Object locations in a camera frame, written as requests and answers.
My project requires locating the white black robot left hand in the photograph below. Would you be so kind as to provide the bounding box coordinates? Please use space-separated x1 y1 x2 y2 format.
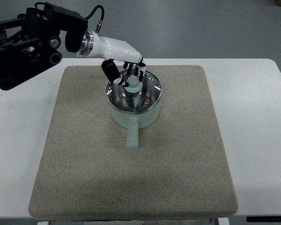
77 30 146 87

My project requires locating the beige fabric mat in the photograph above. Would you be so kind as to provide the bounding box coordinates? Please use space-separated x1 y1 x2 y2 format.
29 65 238 221

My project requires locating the glass lid with green knob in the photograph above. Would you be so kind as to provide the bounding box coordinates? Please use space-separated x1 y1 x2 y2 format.
105 71 162 114

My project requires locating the mint green pot with handle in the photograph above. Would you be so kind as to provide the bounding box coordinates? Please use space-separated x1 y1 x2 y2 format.
110 101 161 150

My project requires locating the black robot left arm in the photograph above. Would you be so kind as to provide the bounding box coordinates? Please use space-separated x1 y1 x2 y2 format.
0 2 88 90

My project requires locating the black table control panel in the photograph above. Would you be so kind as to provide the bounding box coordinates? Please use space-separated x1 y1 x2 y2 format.
246 216 281 223

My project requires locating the black cable with metal plug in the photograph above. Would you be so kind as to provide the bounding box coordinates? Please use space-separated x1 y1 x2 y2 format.
83 5 105 35

